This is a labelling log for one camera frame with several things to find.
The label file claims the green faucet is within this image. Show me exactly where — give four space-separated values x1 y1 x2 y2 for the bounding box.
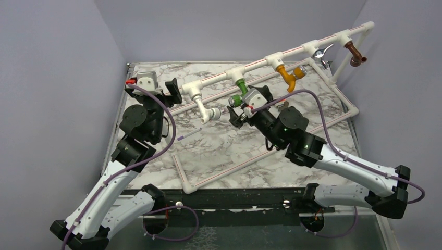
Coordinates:
228 78 248 108

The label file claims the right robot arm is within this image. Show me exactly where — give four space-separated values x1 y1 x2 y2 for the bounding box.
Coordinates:
227 86 411 219

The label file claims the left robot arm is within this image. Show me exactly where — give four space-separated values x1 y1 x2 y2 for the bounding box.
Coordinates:
50 77 182 249

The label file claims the white plastic faucet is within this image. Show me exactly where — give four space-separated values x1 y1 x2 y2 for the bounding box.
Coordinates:
192 95 221 124

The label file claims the purple white pen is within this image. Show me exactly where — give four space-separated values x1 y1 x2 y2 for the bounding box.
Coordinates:
177 127 202 141

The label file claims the orange yellow faucet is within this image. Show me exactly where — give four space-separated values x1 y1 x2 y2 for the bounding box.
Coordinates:
275 65 307 93

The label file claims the chrome lever faucet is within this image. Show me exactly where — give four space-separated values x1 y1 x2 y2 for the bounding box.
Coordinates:
311 43 334 70

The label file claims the brown faucet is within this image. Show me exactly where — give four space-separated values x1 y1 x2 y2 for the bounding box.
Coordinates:
344 41 367 67

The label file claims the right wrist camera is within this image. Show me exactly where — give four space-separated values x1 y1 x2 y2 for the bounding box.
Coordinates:
242 88 267 118

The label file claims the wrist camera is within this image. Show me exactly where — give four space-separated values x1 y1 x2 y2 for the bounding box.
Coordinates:
242 88 267 118
136 71 158 91

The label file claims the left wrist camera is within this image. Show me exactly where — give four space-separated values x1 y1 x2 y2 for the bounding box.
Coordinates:
136 71 158 91

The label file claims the black table front rail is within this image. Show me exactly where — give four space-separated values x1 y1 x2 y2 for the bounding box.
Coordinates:
140 185 335 229

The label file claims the white PVC pipe frame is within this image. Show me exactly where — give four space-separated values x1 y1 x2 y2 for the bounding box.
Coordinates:
162 21 375 194

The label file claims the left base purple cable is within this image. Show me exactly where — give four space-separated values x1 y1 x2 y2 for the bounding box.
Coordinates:
142 205 200 243

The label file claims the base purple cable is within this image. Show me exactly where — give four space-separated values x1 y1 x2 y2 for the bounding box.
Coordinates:
299 210 359 240
142 205 200 243

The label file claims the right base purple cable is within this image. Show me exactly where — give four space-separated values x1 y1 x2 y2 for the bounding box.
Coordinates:
299 210 359 240

